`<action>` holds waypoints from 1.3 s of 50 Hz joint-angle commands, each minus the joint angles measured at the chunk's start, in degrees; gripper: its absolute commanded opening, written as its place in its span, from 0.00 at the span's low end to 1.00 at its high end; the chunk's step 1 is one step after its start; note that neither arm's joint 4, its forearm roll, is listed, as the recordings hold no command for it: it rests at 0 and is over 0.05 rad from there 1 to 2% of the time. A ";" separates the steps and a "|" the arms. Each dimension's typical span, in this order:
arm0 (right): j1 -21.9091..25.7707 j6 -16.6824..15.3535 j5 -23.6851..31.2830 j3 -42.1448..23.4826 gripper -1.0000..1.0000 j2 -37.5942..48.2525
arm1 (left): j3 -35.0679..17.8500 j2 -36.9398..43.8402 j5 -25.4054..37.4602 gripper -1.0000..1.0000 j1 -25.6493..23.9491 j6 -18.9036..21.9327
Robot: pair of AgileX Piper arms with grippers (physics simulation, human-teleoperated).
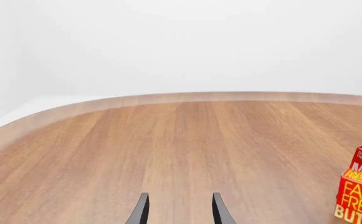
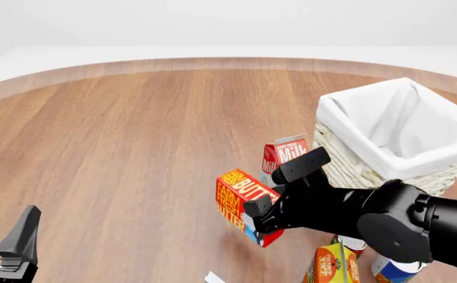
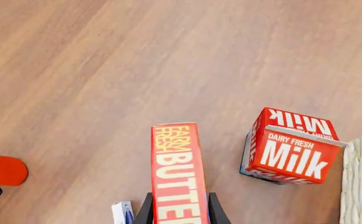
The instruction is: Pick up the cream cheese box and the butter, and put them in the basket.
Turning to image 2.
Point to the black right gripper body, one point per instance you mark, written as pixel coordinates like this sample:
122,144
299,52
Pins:
307,206

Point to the red white milk carton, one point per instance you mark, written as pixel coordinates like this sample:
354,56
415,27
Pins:
289,151

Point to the orange juice carton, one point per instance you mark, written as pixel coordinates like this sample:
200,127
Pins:
328,265

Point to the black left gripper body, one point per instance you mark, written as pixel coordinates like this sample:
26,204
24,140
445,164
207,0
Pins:
4,272

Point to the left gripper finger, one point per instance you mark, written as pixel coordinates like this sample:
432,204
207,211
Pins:
19,236

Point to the blue white tin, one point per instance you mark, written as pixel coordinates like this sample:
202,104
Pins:
393,269

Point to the white box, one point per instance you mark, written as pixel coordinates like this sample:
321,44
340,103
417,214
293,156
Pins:
213,278

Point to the white red green tin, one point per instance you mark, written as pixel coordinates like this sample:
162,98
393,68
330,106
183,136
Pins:
352,242

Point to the white wicker basket cloth liner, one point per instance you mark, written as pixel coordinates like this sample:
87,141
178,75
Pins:
393,126

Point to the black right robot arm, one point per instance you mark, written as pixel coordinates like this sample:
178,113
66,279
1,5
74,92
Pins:
397,224

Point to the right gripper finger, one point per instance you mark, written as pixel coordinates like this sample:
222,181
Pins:
259,207
279,189

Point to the orange red butter box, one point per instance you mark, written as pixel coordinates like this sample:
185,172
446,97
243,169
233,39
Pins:
228,197

